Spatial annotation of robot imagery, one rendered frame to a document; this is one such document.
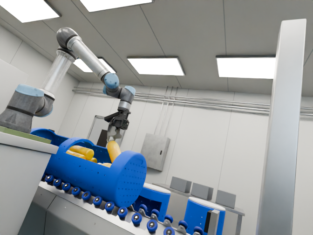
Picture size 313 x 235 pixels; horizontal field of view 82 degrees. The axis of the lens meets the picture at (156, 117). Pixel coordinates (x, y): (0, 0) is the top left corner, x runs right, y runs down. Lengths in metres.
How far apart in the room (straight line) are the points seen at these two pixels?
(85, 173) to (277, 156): 0.82
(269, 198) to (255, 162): 3.82
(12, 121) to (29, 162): 0.20
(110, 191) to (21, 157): 0.41
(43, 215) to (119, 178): 0.47
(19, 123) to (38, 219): 0.51
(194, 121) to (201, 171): 1.19
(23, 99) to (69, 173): 0.43
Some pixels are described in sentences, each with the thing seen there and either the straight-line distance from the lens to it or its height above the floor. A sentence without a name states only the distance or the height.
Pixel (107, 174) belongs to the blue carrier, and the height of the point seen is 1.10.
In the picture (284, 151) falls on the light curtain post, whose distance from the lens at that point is 0.53.
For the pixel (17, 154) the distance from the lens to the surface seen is 0.99.
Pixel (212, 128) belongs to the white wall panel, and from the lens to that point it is 4.48.
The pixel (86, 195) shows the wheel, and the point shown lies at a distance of 1.03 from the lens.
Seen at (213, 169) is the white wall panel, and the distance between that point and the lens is 4.30.
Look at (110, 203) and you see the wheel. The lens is 0.95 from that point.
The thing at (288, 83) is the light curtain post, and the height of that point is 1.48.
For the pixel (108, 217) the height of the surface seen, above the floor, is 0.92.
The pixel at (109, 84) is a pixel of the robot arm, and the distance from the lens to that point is 1.02.
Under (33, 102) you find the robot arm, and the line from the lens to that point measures 1.08.
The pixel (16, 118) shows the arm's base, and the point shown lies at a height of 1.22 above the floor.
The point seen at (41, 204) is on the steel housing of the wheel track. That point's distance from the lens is 1.21.
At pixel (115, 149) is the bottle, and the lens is 1.07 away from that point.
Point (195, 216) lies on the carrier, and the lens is 1.49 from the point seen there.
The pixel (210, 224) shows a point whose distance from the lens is 0.84.
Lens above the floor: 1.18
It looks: 15 degrees up
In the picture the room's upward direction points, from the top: 16 degrees clockwise
